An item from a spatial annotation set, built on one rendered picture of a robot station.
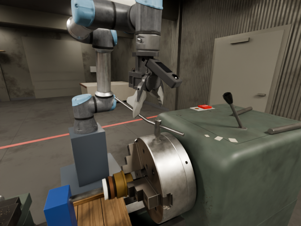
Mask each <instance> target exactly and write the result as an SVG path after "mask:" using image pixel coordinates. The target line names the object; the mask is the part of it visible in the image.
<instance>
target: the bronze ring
mask: <svg viewBox="0 0 301 226"><path fill-rule="evenodd" d="M105 179H106V182H107V190H108V199H109V200H112V199H114V198H115V197H116V198H117V199H118V198H121V197H124V196H125V197H128V188H127V183H129V182H131V181H133V177H132V175H131V173H126V174H124V172H123V171H122V170H121V171H120V172H119V173H115V174H113V176H108V177H106V178H105Z"/></svg>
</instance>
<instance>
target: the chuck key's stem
mask: <svg viewBox="0 0 301 226"><path fill-rule="evenodd" d="M160 124H161V119H159V118H157V119H155V142H157V143H158V142H159V136H160V133H161V128H160V127H159V126H160Z"/></svg>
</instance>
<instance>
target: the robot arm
mask: <svg viewBox="0 0 301 226"><path fill-rule="evenodd" d="M135 1H136V3H135V4H133V5H132V6H130V5H125V4H121V3H117V2H113V1H109V0H71V8H72V15H73V16H72V17H70V18H69V19H68V21H67V24H66V28H67V31H68V33H69V34H70V36H71V37H72V38H74V39H75V40H77V41H79V42H81V43H86V44H92V48H93V49H94V50H95V58H96V76H97V91H96V92H95V96H92V95H91V94H83V95H78V96H75V97H73V98H72V107H73V113H74V119H75V121H74V126H73V132H74V133H75V134H88V133H92V132H94V131H96V130H97V129H98V125H97V123H96V121H95V119H94V113H101V112H109V111H113V110H114V109H115V107H116V100H115V95H114V94H113V92H112V91H111V52H112V51H113V47H114V46H116V45H117V34H116V30H117V31H122V32H124V33H127V34H134V33H136V50H138V51H136V52H132V56H133V57H135V68H134V69H133V68H132V71H129V87H131V88H133V89H136V92H135V94H134V95H133V96H130V97H128V98H127V103H128V104H129V105H131V106H132V107H133V118H136V117H137V116H138V115H139V114H140V109H141V108H142V104H143V101H144V100H145V99H146V91H147V92H149V93H150V95H151V96H153V97H155V98H157V100H158V101H159V106H160V107H162V105H163V94H164V91H163V82H162V80H163V81H164V82H165V83H166V84H167V85H168V86H169V87H170V88H176V87H179V86H180V85H181V83H182V80H181V79H180V78H179V77H178V76H177V75H176V74H174V73H173V72H172V71H171V70H170V69H169V68H168V67H167V66H166V65H164V64H163V63H162V62H161V61H160V60H159V59H154V57H159V52H158V51H159V50H160V41H161V21H162V9H163V7H162V3H163V0H135ZM151 90H152V91H151Z"/></svg>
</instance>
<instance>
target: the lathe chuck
mask: <svg viewBox="0 0 301 226"><path fill-rule="evenodd" d="M154 139H155V135H154V134H152V135H146V136H141V137H137V140H138V145H139V149H140V153H141V157H142V162H143V165H144V168H143V169H140V170H136V171H135V177H136V178H140V177H144V175H146V174H147V176H148V178H149V179H150V181H151V182H152V183H153V185H154V186H155V188H156V189H157V190H158V192H159V193H160V194H161V196H162V197H167V194H169V193H170V195H171V205H170V207H168V208H167V207H164V208H163V207H162V205H161V204H160V205H158V206H156V207H154V208H151V209H148V207H147V205H146V203H145V201H144V200H143V203H144V206H145V208H146V210H147V212H148V214H149V216H150V217H151V219H152V220H153V221H154V222H156V223H157V224H161V223H163V222H165V221H167V220H169V219H171V218H173V217H176V216H178V215H180V214H182V213H183V212H184V211H185V210H186V207H187V203H188V186H187V180H186V176H185V171H184V168H183V165H182V162H181V160H180V158H179V156H178V153H177V152H176V150H175V148H174V146H173V145H172V143H171V142H170V141H169V140H168V139H167V138H166V137H165V136H164V135H162V134H160V136H159V139H160V140H161V141H162V142H161V143H154V142H153V140H154Z"/></svg>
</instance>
